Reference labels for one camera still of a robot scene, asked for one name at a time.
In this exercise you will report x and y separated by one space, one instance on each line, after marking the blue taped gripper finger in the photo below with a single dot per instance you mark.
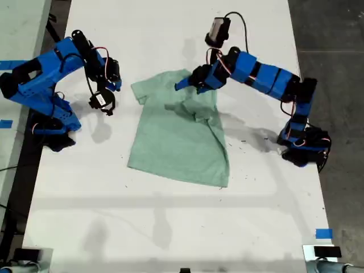
118 86
106 85
202 90
185 83

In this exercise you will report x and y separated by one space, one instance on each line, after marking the pale green T-shirt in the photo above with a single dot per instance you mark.
176 142

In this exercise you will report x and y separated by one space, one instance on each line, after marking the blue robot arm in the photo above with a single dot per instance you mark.
270 76
37 82

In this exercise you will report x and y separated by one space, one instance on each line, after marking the long blue tape strip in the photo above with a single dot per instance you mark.
11 65

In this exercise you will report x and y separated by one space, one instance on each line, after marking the white side table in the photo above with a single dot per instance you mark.
17 31

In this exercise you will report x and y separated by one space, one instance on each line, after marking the short blue tape strip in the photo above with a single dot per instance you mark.
5 124

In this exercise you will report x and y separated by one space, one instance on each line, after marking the small black box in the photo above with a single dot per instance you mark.
27 254
327 251

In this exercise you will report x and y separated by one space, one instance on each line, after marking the square blue tape piece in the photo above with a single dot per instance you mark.
324 233

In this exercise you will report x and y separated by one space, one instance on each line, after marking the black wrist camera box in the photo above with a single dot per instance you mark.
217 29
99 99

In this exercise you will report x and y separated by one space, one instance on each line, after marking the black camera stalk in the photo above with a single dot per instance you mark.
217 49
111 105

